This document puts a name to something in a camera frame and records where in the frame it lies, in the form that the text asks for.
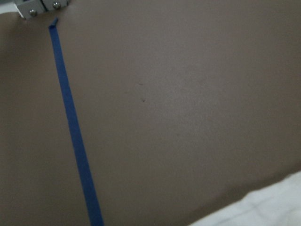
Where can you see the white long-sleeve printed shirt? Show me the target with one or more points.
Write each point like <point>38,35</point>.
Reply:
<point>276,205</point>

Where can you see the brown table mat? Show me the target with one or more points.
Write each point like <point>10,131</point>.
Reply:
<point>184,106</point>

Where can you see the aluminium frame post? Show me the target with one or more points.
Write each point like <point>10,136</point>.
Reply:
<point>31,8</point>

